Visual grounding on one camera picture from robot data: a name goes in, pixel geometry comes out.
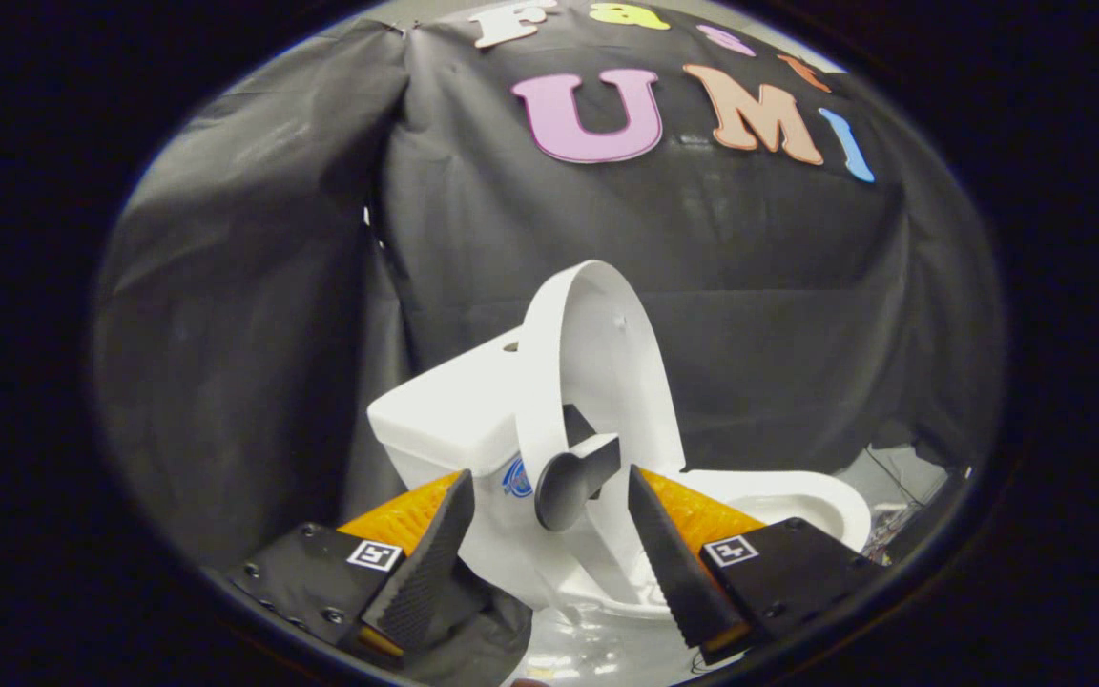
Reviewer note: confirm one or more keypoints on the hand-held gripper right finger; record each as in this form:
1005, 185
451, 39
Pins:
673, 572

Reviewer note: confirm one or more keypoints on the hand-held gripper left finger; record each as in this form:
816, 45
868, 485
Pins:
430, 563

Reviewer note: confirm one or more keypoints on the white toilet lid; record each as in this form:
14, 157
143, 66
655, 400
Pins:
597, 353

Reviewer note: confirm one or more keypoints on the white toilet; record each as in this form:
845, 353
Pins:
445, 410

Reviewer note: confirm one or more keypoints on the black backdrop cloth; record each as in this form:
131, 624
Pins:
702, 286

